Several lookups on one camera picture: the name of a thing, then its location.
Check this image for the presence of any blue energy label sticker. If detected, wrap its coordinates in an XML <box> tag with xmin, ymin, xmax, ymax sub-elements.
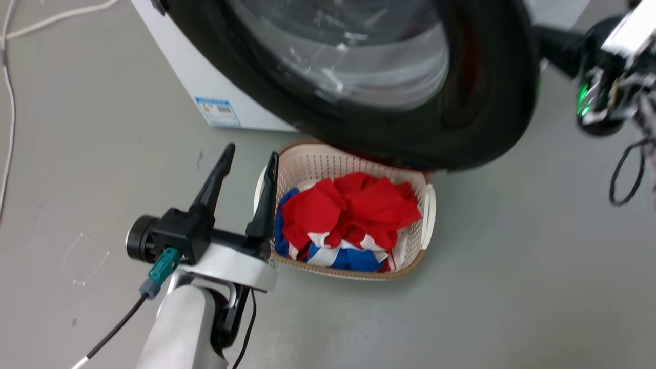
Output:
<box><xmin>194</xmin><ymin>97</ymin><xmax>241</xmax><ymax>128</ymax></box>

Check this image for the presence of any beige plastic laundry basket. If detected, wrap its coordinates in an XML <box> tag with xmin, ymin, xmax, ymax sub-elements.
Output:
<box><xmin>253</xmin><ymin>140</ymin><xmax>437</xmax><ymax>281</ymax></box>

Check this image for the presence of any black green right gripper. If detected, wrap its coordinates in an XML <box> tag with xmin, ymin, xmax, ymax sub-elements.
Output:
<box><xmin>533</xmin><ymin>16</ymin><xmax>656</xmax><ymax>137</ymax></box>

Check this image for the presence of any red garment with white trim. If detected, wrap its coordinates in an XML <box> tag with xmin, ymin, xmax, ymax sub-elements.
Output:
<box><xmin>280</xmin><ymin>172</ymin><xmax>423</xmax><ymax>272</ymax></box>

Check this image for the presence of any thick white floor cable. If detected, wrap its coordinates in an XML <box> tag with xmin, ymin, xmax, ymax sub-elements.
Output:
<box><xmin>4</xmin><ymin>0</ymin><xmax>119</xmax><ymax>40</ymax></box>

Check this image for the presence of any blue garment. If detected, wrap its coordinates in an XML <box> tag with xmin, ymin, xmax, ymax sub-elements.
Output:
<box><xmin>274</xmin><ymin>188</ymin><xmax>382</xmax><ymax>273</ymax></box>

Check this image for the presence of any teal cable connector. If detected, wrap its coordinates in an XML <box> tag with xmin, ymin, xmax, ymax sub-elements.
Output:
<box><xmin>139</xmin><ymin>248</ymin><xmax>181</xmax><ymax>300</ymax></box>

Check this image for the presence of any black round washing machine door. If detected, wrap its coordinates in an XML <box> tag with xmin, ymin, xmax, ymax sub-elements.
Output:
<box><xmin>163</xmin><ymin>0</ymin><xmax>540</xmax><ymax>173</ymax></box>

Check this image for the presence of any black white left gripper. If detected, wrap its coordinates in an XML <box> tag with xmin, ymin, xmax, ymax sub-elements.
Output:
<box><xmin>127</xmin><ymin>143</ymin><xmax>280</xmax><ymax>293</ymax></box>

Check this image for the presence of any black cable with connector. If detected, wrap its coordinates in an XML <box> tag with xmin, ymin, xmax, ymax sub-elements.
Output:
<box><xmin>71</xmin><ymin>293</ymin><xmax>150</xmax><ymax>369</ymax></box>

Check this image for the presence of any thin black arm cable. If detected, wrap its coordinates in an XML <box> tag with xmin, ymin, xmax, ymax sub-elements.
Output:
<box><xmin>232</xmin><ymin>289</ymin><xmax>257</xmax><ymax>369</ymax></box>

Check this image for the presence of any white washing machine body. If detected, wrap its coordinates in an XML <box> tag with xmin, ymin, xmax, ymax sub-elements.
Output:
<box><xmin>131</xmin><ymin>0</ymin><xmax>591</xmax><ymax>133</ymax></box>

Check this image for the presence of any black looped gripper cable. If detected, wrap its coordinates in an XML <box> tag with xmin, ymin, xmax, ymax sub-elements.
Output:
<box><xmin>609</xmin><ymin>134</ymin><xmax>656</xmax><ymax>207</ymax></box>

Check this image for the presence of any thin white floor cable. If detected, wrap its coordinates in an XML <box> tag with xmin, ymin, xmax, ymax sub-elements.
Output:
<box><xmin>0</xmin><ymin>0</ymin><xmax>17</xmax><ymax>218</ymax></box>

